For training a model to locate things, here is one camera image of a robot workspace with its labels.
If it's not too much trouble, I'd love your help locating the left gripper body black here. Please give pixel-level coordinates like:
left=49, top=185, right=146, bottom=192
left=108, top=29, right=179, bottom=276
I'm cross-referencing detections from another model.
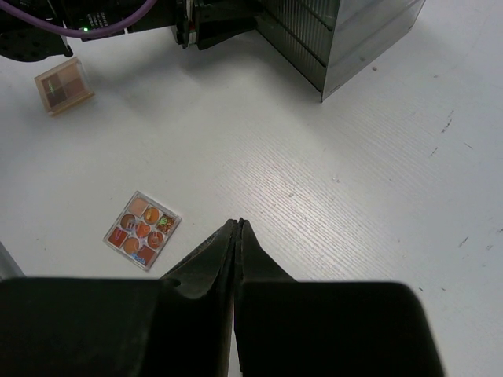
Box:
left=127, top=0, right=263, bottom=50

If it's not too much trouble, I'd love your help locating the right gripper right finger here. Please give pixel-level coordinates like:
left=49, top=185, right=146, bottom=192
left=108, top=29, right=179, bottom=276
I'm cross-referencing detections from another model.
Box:
left=234, top=220, right=444, bottom=376

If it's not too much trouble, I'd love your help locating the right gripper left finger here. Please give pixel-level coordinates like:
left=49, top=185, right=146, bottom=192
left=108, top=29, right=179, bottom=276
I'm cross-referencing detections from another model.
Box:
left=1, top=220, right=237, bottom=376

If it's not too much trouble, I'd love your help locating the nine-pan pink eyeshadow palette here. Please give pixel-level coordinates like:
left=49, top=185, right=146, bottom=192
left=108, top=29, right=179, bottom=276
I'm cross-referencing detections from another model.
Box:
left=103, top=191, right=182, bottom=271

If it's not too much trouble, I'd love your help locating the clear acrylic drawer organizer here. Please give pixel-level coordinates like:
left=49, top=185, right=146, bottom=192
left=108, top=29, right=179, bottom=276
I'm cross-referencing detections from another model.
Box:
left=257, top=0, right=424, bottom=100

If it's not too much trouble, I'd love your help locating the four-pan brown eyeshadow palette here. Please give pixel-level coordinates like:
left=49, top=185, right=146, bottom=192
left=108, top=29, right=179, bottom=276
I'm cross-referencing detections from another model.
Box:
left=34, top=57, right=94, bottom=116

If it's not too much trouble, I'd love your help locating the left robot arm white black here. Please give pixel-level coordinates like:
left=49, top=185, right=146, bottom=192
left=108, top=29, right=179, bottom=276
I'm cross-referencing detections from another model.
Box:
left=1, top=0, right=263, bottom=62

